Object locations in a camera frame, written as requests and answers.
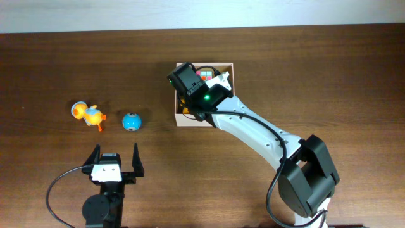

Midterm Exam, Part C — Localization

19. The yellow dog toy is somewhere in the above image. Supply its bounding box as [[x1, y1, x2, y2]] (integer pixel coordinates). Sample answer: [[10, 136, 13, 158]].
[[179, 99, 189, 114]]

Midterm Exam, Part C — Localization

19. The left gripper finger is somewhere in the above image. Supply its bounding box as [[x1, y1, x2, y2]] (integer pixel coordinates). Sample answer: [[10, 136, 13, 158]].
[[84, 144, 101, 165], [132, 142, 144, 173]]

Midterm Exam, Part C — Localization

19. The blue ball toy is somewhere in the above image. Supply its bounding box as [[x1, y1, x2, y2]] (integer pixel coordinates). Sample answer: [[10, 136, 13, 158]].
[[122, 113, 142, 132]]

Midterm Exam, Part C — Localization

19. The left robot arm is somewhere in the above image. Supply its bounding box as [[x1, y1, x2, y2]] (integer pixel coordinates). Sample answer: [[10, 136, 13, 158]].
[[82, 144, 144, 228]]

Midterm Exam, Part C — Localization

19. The yellow duck toy blue cap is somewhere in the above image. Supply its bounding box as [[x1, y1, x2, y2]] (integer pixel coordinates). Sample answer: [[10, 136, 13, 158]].
[[71, 101, 107, 132]]

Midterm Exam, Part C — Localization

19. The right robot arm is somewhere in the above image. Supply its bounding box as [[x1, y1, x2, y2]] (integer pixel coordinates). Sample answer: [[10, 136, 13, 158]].
[[167, 62, 340, 228]]

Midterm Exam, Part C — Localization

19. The rubiks cube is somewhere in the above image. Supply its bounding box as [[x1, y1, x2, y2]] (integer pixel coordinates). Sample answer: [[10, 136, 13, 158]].
[[197, 70, 213, 81]]

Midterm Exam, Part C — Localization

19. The beige open cardboard box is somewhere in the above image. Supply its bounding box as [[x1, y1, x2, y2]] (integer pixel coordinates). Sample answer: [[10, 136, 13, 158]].
[[174, 63, 235, 127]]

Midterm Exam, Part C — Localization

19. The black cable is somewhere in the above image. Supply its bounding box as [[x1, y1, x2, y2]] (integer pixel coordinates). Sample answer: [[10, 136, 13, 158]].
[[45, 164, 92, 228], [177, 65, 328, 228]]

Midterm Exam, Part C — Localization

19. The right black cable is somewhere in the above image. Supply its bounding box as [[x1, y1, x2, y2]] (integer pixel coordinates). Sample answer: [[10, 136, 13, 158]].
[[177, 65, 328, 228]]

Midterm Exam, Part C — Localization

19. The left black cable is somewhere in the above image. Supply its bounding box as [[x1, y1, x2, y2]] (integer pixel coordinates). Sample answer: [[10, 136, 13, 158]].
[[45, 164, 92, 228]]

